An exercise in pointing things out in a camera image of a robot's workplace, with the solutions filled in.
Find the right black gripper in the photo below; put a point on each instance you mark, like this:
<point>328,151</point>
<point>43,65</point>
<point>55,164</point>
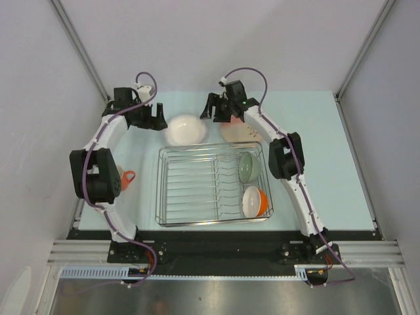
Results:
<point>214,100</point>

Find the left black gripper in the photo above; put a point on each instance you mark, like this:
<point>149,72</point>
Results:
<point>157,123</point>

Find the pink cream floral plate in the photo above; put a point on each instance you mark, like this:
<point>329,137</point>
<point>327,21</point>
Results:
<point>238,131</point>

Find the white scalloped plate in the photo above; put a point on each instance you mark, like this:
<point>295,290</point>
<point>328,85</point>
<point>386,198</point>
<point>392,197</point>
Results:
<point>185,130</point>

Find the green ceramic bowl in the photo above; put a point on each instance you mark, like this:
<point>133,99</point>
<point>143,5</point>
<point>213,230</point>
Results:
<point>249,167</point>

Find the metal wire dish rack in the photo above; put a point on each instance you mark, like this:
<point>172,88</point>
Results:
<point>200,185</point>

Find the white orange ceramic bowl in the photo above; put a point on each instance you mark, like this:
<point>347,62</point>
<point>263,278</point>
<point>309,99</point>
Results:
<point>254,202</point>

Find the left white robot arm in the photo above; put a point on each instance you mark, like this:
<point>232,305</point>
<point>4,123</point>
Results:
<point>94,171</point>

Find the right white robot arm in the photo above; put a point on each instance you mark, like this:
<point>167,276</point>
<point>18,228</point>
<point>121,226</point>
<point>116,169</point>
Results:
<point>286,159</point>

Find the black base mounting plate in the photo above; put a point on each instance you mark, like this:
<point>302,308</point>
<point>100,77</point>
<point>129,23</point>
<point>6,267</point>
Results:
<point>221,253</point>

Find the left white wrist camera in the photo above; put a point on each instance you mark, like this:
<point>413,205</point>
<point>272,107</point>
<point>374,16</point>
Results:
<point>145,92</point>

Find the orange mug with handle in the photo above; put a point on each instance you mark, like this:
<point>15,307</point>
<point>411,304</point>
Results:
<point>126,177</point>

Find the aluminium frame rail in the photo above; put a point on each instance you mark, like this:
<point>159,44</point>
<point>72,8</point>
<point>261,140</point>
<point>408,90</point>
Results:
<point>79,253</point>

